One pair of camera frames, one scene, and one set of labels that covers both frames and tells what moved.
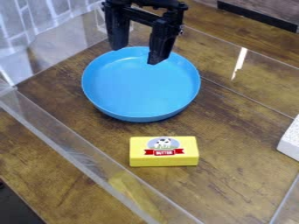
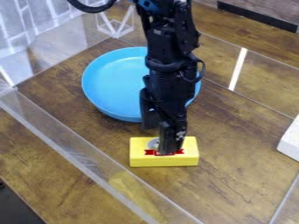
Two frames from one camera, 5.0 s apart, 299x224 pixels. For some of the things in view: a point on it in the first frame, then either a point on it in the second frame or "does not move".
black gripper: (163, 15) to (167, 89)
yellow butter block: (163, 151) does not move
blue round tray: (131, 90) does not move
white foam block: (287, 145) does not move
